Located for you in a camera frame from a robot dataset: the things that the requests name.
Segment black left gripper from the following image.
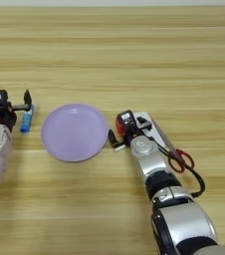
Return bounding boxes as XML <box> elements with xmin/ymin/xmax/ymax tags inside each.
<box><xmin>0</xmin><ymin>88</ymin><xmax>34</xmax><ymax>130</ymax></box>

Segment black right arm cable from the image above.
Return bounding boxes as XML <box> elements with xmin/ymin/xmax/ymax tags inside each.
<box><xmin>138</xmin><ymin>129</ymin><xmax>206</xmax><ymax>199</ymax></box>

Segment red handled scissors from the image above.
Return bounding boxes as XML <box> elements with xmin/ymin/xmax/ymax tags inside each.
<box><xmin>151</xmin><ymin>119</ymin><xmax>196</xmax><ymax>174</ymax></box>

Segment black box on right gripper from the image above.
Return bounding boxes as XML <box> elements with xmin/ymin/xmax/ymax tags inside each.
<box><xmin>116</xmin><ymin>110</ymin><xmax>136</xmax><ymax>128</ymax></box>

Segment purple round plate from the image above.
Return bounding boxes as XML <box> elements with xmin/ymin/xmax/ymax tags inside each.
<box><xmin>40</xmin><ymin>103</ymin><xmax>110</xmax><ymax>163</ymax></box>

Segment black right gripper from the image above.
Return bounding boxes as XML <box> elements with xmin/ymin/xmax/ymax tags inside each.
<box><xmin>108</xmin><ymin>116</ymin><xmax>153</xmax><ymax>152</ymax></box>

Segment blue white glue stick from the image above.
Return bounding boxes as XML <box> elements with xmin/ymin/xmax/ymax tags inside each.
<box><xmin>19</xmin><ymin>104</ymin><xmax>36</xmax><ymax>134</ymax></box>

